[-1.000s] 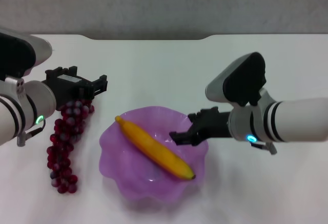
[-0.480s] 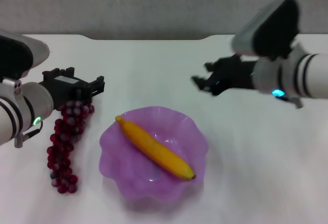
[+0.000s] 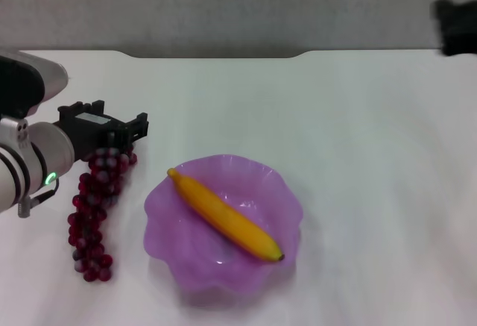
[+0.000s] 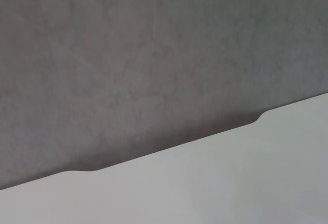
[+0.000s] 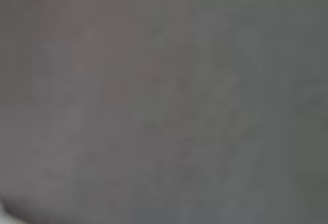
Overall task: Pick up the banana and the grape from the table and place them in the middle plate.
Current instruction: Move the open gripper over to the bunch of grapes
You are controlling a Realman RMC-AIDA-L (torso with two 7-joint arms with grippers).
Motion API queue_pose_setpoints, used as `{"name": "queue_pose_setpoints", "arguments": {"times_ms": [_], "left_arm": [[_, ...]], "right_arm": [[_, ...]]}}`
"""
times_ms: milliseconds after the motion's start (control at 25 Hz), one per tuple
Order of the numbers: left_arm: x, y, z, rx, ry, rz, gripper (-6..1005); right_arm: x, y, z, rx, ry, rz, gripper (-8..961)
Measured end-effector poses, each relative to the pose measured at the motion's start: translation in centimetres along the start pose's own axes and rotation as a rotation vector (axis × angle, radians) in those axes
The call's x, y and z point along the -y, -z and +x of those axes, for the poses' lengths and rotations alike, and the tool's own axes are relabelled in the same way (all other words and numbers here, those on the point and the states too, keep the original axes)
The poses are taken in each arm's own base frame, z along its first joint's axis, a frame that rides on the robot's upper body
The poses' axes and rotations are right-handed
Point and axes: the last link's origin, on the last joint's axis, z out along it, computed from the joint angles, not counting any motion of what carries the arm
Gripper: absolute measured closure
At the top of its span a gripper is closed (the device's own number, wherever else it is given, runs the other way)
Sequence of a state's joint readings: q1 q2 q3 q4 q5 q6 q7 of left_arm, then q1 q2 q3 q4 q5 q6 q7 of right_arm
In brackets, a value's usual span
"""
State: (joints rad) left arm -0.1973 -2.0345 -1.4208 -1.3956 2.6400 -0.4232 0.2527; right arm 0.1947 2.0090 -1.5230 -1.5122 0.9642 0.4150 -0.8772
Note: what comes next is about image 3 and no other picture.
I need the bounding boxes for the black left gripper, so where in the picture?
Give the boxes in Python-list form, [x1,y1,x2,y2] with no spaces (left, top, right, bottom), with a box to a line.
[54,99,150,163]

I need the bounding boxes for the grey fabric partition panel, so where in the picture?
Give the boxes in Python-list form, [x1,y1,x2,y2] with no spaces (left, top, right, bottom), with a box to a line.
[0,0,477,59]

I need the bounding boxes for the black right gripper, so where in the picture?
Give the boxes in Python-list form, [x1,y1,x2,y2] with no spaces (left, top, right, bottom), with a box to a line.
[430,0,477,57]

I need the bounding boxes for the purple translucent scalloped bowl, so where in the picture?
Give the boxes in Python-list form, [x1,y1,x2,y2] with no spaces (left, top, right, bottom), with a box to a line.
[144,154,305,309]

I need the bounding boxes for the yellow banana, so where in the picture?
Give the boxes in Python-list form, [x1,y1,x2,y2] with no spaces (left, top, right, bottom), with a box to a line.
[166,168,285,263]

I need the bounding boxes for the silver black left wrist camera box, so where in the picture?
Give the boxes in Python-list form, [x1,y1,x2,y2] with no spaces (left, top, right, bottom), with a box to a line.
[0,48,70,118]

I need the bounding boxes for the dark red grape bunch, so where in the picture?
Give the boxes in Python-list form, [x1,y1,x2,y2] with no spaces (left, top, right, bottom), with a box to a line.
[66,145,139,283]

